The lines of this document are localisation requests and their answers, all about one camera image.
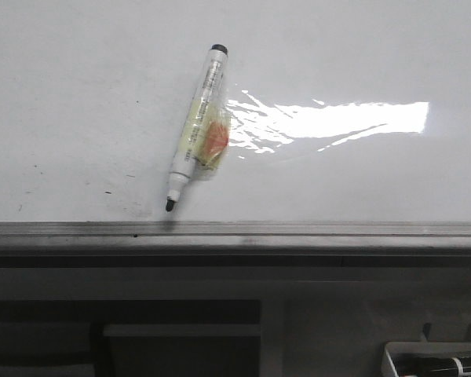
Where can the white whiteboard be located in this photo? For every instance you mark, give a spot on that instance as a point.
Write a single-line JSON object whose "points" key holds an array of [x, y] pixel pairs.
{"points": [[343, 134]]}

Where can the dark cabinet under whiteboard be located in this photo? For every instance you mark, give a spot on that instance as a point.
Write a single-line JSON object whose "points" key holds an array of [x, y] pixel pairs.
{"points": [[130, 338]]}

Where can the white whiteboard marker with tape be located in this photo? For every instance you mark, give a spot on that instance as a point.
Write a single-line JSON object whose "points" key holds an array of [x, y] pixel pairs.
{"points": [[204, 106]]}

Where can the black marker in tray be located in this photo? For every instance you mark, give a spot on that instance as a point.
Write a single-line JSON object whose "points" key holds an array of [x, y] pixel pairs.
{"points": [[434, 366]]}

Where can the white marker tray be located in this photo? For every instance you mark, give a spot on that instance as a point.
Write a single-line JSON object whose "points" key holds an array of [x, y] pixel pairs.
{"points": [[397, 351]]}

